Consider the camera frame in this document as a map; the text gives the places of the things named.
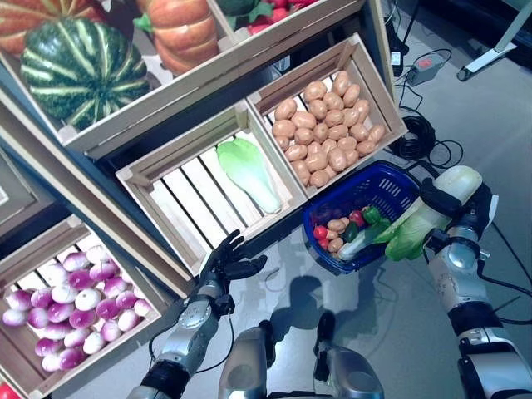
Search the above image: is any dark green avocado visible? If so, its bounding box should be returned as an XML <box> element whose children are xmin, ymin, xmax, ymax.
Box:
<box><xmin>342</xmin><ymin>222</ymin><xmax>362</xmax><ymax>244</ymax></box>

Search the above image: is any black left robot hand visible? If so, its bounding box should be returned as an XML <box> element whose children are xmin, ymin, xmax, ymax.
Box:
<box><xmin>199</xmin><ymin>229</ymin><xmax>269</xmax><ymax>292</ymax></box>

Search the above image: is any black robot foot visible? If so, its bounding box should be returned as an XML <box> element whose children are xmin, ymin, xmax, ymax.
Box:
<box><xmin>258</xmin><ymin>319</ymin><xmax>276</xmax><ymax>369</ymax></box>
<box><xmin>313</xmin><ymin>310</ymin><xmax>337</xmax><ymax>382</ymax></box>

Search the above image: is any green white napa cabbage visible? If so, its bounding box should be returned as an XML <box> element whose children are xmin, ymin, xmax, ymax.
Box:
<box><xmin>215</xmin><ymin>138</ymin><xmax>283</xmax><ymax>216</ymax></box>
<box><xmin>337</xmin><ymin>222</ymin><xmax>392</xmax><ymax>262</ymax></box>
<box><xmin>384</xmin><ymin>165</ymin><xmax>484</xmax><ymax>263</ymax></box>

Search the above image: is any grey power strip red switch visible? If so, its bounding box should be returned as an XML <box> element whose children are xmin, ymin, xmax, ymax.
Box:
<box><xmin>406</xmin><ymin>52</ymin><xmax>446</xmax><ymax>86</ymax></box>

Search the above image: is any black tripod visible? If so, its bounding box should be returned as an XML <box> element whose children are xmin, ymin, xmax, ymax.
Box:
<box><xmin>398</xmin><ymin>0</ymin><xmax>423</xmax><ymax>47</ymax></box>

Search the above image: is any black right robot foot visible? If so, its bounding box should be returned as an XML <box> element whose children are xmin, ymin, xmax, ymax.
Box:
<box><xmin>313</xmin><ymin>310</ymin><xmax>337</xmax><ymax>382</ymax></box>

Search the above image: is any large orange pumpkin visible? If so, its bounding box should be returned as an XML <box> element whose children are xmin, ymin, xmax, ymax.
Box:
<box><xmin>0</xmin><ymin>0</ymin><xmax>107</xmax><ymax>55</ymax></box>

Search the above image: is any purple white turnip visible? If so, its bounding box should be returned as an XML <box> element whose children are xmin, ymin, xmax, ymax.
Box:
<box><xmin>62</xmin><ymin>251</ymin><xmax>91</xmax><ymax>272</ymax></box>
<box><xmin>85</xmin><ymin>244</ymin><xmax>111</xmax><ymax>265</ymax></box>
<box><xmin>74</xmin><ymin>288</ymin><xmax>103</xmax><ymax>312</ymax></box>
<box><xmin>29</xmin><ymin>287</ymin><xmax>55</xmax><ymax>308</ymax></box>
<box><xmin>2</xmin><ymin>289</ymin><xmax>32</xmax><ymax>312</ymax></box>
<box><xmin>67</xmin><ymin>269</ymin><xmax>96</xmax><ymax>291</ymax></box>

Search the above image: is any coiled black cable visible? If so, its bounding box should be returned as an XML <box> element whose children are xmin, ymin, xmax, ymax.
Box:
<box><xmin>392</xmin><ymin>115</ymin><xmax>437</xmax><ymax>158</ymax></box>

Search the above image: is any green broccoli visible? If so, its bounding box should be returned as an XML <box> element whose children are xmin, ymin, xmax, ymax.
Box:
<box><xmin>215</xmin><ymin>0</ymin><xmax>278</xmax><ymax>30</ymax></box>

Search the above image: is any blue plastic shopping basket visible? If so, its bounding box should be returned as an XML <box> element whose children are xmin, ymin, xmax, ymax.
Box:
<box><xmin>302</xmin><ymin>160</ymin><xmax>423</xmax><ymax>275</ymax></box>

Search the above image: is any green striped pumpkin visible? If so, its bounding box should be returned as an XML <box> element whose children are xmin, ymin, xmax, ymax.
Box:
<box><xmin>19</xmin><ymin>18</ymin><xmax>151</xmax><ymax>131</ymax></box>

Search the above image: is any black left robot foot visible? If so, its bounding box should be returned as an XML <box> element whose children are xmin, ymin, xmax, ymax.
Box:
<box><xmin>258</xmin><ymin>319</ymin><xmax>276</xmax><ymax>369</ymax></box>

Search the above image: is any wooden display stand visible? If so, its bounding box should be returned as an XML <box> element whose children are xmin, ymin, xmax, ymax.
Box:
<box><xmin>0</xmin><ymin>0</ymin><xmax>396</xmax><ymax>298</ymax></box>
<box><xmin>0</xmin><ymin>140</ymin><xmax>71</xmax><ymax>250</ymax></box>

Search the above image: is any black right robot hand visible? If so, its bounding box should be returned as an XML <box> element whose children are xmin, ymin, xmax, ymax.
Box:
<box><xmin>419</xmin><ymin>177</ymin><xmax>500</xmax><ymax>229</ymax></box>

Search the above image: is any white desk leg with caster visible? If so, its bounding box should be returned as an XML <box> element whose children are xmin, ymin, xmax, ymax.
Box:
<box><xmin>456</xmin><ymin>0</ymin><xmax>532</xmax><ymax>82</ymax></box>

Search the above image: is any wooden slat crate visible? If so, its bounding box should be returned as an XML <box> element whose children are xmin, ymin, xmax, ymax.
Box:
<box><xmin>0</xmin><ymin>215</ymin><xmax>163</xmax><ymax>398</ymax></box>
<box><xmin>0</xmin><ymin>0</ymin><xmax>250</xmax><ymax>150</ymax></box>
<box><xmin>115</xmin><ymin>101</ymin><xmax>309</xmax><ymax>278</ymax></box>
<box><xmin>207</xmin><ymin>0</ymin><xmax>367</xmax><ymax>47</ymax></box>
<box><xmin>245</xmin><ymin>32</ymin><xmax>411</xmax><ymax>200</ymax></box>

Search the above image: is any dark robot waist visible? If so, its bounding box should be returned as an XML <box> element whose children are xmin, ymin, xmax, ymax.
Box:
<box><xmin>265</xmin><ymin>390</ymin><xmax>329</xmax><ymax>399</ymax></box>

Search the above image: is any orange pumpkin with green stem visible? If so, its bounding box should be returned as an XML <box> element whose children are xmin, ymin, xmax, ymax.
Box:
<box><xmin>132</xmin><ymin>0</ymin><xmax>221</xmax><ymax>76</ymax></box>

